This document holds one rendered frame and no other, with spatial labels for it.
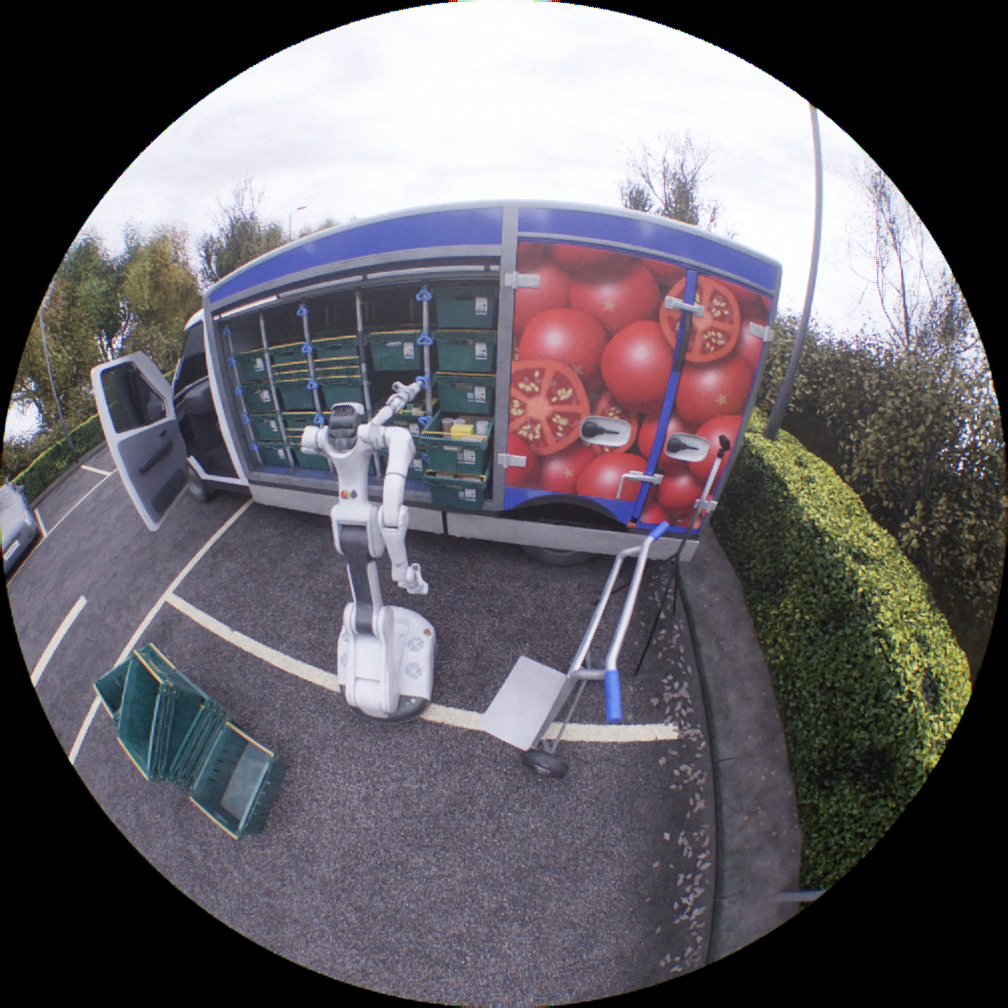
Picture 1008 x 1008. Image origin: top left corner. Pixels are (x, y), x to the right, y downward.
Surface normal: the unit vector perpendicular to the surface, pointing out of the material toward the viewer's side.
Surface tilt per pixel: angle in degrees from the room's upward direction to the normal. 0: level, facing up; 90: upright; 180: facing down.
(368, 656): 33
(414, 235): 90
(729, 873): 0
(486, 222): 90
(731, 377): 90
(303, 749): 0
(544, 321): 90
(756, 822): 6
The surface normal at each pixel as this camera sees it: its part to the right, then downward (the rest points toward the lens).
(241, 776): 0.04, -0.80
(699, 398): -0.14, 0.58
